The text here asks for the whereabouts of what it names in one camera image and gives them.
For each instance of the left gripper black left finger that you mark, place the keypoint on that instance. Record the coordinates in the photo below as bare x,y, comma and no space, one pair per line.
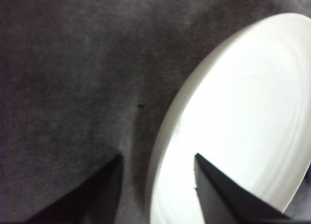
92,199

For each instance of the white round plate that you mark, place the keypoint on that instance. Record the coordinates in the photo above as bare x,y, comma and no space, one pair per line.
243,100

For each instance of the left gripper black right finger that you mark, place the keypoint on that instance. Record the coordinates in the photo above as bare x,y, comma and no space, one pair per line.
223,199

